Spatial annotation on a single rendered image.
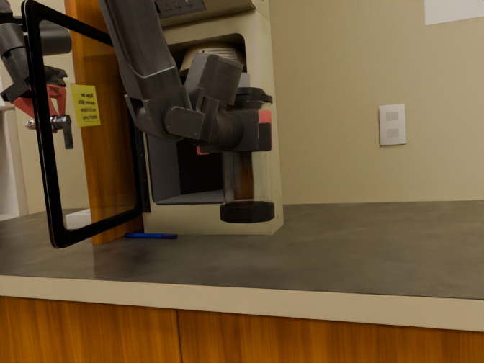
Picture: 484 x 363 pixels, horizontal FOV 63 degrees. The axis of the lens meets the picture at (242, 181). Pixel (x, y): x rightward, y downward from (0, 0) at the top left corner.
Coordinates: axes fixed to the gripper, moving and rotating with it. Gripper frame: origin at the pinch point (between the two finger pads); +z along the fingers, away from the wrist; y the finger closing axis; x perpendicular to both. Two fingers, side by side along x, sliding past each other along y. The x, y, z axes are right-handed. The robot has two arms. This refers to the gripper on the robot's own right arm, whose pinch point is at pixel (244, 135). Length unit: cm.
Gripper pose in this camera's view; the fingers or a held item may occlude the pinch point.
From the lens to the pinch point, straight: 74.4
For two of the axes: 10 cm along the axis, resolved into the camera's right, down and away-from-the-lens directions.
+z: 3.2, -0.4, 9.5
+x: 0.4, 10.0, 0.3
